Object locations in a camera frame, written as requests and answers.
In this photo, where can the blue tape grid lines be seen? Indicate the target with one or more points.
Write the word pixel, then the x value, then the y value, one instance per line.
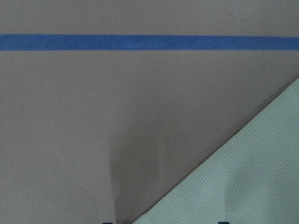
pixel 10 42

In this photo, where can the brown paper table cover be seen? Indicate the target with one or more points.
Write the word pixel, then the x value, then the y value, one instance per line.
pixel 100 136

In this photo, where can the olive green t-shirt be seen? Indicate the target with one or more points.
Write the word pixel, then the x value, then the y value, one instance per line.
pixel 252 179

